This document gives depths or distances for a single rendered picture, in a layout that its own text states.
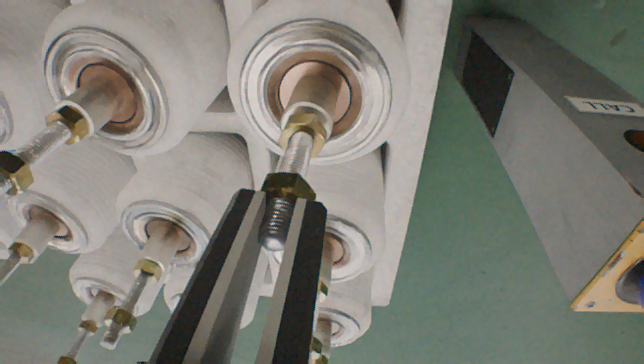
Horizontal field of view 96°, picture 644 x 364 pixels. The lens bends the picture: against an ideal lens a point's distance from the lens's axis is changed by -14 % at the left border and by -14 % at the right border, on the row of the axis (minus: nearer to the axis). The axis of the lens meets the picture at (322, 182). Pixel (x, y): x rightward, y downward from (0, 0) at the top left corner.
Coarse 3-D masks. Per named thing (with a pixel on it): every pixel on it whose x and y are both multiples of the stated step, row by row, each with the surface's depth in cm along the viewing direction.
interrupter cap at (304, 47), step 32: (288, 32) 14; (320, 32) 14; (352, 32) 14; (256, 64) 15; (288, 64) 15; (320, 64) 15; (352, 64) 15; (384, 64) 15; (256, 96) 16; (288, 96) 16; (352, 96) 16; (384, 96) 16; (256, 128) 17; (352, 128) 17; (320, 160) 18
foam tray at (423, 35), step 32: (224, 0) 20; (256, 0) 21; (416, 0) 19; (448, 0) 19; (416, 32) 20; (416, 64) 22; (224, 96) 28; (416, 96) 23; (192, 128) 27; (224, 128) 27; (416, 128) 25; (256, 160) 28; (384, 160) 31; (416, 160) 27; (384, 192) 29; (384, 256) 35; (384, 288) 38
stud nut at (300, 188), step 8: (272, 176) 10; (280, 176) 10; (288, 176) 10; (296, 176) 10; (264, 184) 10; (272, 184) 10; (280, 184) 10; (288, 184) 10; (296, 184) 10; (304, 184) 10; (272, 192) 10; (280, 192) 10; (288, 192) 10; (296, 192) 10; (304, 192) 10; (312, 192) 10; (296, 200) 10
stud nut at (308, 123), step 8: (288, 120) 13; (296, 120) 13; (304, 120) 13; (312, 120) 13; (288, 128) 13; (296, 128) 13; (304, 128) 13; (312, 128) 13; (320, 128) 13; (280, 136) 13; (288, 136) 13; (312, 136) 13; (320, 136) 13; (280, 144) 13; (320, 144) 13; (312, 152) 13
